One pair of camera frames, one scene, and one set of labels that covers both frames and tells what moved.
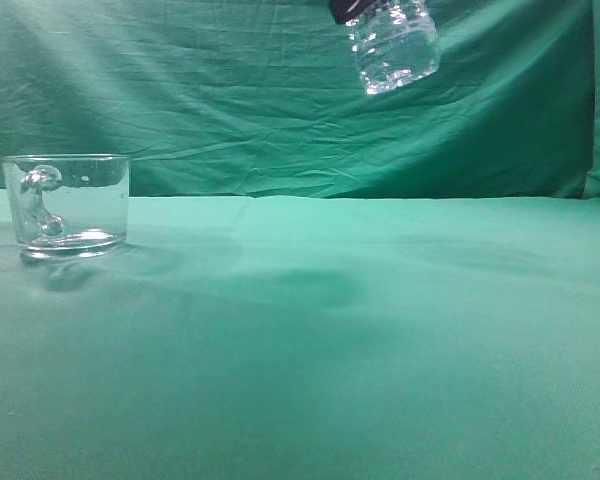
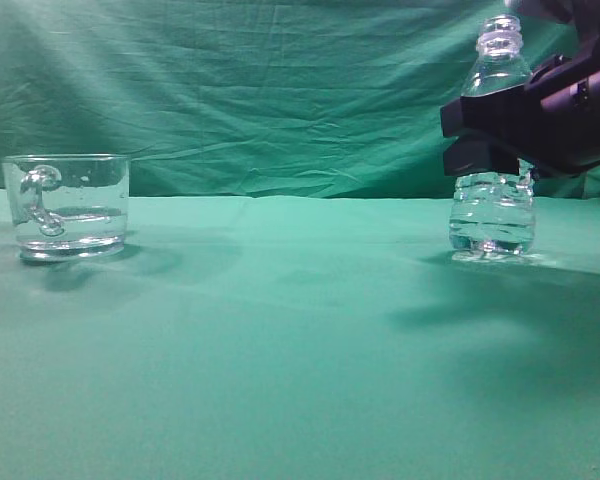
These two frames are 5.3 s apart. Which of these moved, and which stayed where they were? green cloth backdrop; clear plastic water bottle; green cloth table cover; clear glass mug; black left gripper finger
Moved: black left gripper finger; clear plastic water bottle
Stayed: clear glass mug; green cloth table cover; green cloth backdrop
